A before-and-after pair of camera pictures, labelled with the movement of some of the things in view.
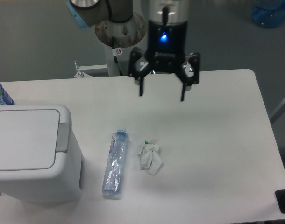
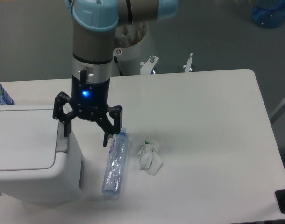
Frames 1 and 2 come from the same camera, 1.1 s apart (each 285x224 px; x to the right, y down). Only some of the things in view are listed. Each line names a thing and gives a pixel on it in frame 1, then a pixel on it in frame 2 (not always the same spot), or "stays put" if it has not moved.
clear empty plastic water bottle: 115,171 stays put
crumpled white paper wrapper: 150,159 stays put
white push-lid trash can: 36,158 stays put
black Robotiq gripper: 167,46 → 89,101
